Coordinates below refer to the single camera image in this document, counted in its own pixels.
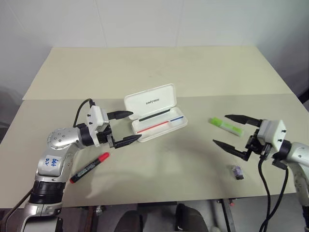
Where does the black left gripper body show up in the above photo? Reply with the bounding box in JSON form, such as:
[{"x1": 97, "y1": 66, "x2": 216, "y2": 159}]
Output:
[{"x1": 96, "y1": 110, "x2": 116, "y2": 149}]

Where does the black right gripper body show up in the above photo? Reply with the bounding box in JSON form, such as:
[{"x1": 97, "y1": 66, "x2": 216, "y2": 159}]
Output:
[{"x1": 245, "y1": 128, "x2": 269, "y2": 158}]

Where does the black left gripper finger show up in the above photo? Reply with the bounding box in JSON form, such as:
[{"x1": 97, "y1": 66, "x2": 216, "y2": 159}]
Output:
[
  {"x1": 112, "y1": 134, "x2": 142, "y2": 149},
  {"x1": 108, "y1": 110, "x2": 134, "y2": 121}
]

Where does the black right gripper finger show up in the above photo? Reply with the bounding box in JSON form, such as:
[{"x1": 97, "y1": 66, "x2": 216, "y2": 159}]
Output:
[
  {"x1": 212, "y1": 139, "x2": 250, "y2": 161},
  {"x1": 224, "y1": 114, "x2": 263, "y2": 127}
]

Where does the white open pencil case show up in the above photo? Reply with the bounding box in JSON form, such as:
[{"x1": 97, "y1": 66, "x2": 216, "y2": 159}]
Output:
[{"x1": 124, "y1": 83, "x2": 188, "y2": 143}]

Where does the green highlighter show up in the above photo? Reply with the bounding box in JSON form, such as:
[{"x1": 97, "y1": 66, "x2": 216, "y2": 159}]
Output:
[{"x1": 209, "y1": 117, "x2": 244, "y2": 137}]

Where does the small purple eraser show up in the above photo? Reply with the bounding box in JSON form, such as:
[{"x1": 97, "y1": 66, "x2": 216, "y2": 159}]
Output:
[{"x1": 231, "y1": 165, "x2": 245, "y2": 181}]

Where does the red pen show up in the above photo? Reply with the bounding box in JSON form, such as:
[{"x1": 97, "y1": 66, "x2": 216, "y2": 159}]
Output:
[{"x1": 136, "y1": 121, "x2": 170, "y2": 134}]

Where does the black pen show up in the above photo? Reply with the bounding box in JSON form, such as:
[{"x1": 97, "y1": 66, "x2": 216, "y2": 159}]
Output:
[{"x1": 139, "y1": 108, "x2": 171, "y2": 122}]

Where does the black marker with red cap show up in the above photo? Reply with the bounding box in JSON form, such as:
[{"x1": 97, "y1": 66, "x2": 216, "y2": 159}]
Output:
[{"x1": 69, "y1": 152, "x2": 111, "y2": 184}]

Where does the dark rounded shape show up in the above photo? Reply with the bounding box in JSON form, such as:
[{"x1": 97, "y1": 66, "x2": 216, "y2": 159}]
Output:
[
  {"x1": 175, "y1": 203, "x2": 211, "y2": 232},
  {"x1": 113, "y1": 209, "x2": 146, "y2": 232}
]

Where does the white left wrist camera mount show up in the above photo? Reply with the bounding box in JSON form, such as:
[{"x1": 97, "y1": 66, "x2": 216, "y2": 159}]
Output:
[{"x1": 85, "y1": 105, "x2": 110, "y2": 147}]

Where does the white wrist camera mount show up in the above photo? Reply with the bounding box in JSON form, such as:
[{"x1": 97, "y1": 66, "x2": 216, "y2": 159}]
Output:
[
  {"x1": 85, "y1": 105, "x2": 110, "y2": 147},
  {"x1": 257, "y1": 119, "x2": 288, "y2": 148}
]

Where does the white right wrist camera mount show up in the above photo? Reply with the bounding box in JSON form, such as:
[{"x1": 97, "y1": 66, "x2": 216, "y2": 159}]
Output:
[{"x1": 257, "y1": 119, "x2": 288, "y2": 148}]

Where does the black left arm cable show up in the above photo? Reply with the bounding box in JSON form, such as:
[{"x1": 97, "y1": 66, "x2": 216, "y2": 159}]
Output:
[{"x1": 73, "y1": 98, "x2": 95, "y2": 129}]

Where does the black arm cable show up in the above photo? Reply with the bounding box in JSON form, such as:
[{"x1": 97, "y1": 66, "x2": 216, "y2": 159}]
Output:
[
  {"x1": 257, "y1": 144, "x2": 289, "y2": 232},
  {"x1": 73, "y1": 98, "x2": 95, "y2": 129}
]

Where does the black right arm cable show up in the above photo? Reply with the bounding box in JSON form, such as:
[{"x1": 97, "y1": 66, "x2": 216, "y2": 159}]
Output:
[{"x1": 257, "y1": 144, "x2": 289, "y2": 232}]

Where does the black metal table frame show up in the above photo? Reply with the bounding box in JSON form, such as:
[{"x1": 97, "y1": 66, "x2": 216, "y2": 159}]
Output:
[{"x1": 216, "y1": 197, "x2": 237, "y2": 232}]

